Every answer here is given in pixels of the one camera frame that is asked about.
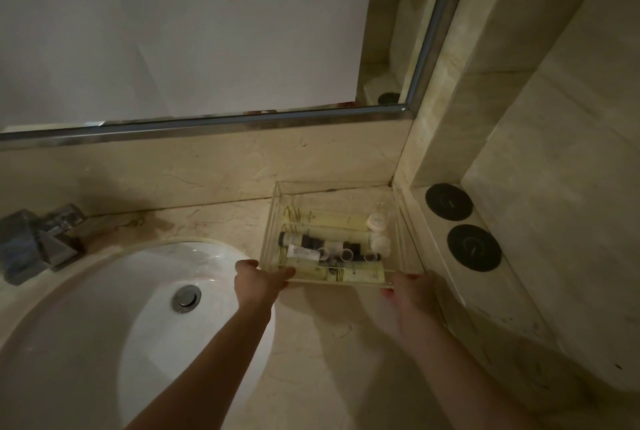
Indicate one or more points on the chrome drain stopper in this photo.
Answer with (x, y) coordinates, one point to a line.
(186, 298)

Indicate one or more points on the person's right forearm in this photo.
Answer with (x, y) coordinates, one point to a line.
(460, 384)

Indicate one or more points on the white paper sheet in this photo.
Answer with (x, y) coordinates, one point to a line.
(200, 44)

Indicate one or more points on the person's right hand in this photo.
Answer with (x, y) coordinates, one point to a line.
(415, 302)

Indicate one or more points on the small white tube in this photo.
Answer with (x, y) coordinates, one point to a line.
(302, 252)

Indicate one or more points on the person's left hand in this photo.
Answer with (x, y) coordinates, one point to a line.
(260, 284)

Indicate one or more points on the metal-framed wall mirror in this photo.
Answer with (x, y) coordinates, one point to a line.
(430, 44)

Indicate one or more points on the chrome faucet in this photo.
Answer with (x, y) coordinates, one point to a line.
(35, 239)

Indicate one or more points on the white sink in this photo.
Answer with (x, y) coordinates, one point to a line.
(65, 344)

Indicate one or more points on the black round coaster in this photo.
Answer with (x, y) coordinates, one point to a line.
(449, 201)
(474, 247)

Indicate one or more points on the transparent tray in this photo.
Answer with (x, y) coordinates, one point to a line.
(272, 224)

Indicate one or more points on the black comb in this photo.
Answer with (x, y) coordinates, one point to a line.
(372, 257)

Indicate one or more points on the person's left forearm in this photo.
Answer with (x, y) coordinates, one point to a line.
(210, 374)

